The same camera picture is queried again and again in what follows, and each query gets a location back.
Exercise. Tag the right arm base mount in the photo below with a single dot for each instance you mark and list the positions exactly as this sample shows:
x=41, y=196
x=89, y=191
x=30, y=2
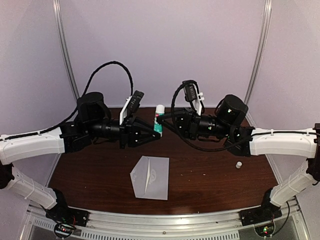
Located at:
x=263, y=221

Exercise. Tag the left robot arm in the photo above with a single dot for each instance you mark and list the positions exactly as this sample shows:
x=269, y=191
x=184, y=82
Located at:
x=93, y=121

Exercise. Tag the grey envelope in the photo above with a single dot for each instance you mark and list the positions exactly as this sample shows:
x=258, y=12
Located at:
x=150, y=178

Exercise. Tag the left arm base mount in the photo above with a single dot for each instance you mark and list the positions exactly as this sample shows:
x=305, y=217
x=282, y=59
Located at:
x=67, y=222

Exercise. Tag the front aluminium rail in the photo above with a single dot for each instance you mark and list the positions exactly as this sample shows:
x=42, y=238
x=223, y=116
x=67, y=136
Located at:
x=221, y=225

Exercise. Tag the right aluminium frame post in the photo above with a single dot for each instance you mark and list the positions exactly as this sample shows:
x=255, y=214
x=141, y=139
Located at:
x=263, y=36

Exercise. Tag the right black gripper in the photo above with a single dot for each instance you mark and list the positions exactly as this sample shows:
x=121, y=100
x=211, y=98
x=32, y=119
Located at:
x=188, y=122

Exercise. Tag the white green glue stick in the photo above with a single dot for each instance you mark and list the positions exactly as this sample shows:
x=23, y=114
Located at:
x=157, y=126

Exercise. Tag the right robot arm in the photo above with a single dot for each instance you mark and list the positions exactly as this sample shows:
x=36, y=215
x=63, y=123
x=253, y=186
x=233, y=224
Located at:
x=225, y=124

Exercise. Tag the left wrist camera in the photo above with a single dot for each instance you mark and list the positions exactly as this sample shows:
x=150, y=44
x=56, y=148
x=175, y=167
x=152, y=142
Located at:
x=131, y=106

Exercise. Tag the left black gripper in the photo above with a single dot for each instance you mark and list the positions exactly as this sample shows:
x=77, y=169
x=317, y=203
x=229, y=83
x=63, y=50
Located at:
x=130, y=133

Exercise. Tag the left aluminium frame post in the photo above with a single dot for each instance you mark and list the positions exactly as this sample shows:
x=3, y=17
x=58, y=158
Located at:
x=57, y=12

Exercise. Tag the white glue stick cap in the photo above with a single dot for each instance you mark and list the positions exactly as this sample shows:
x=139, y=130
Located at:
x=238, y=165

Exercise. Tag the aluminium frame post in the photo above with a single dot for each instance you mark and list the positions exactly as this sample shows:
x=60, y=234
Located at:
x=57, y=12
x=263, y=36

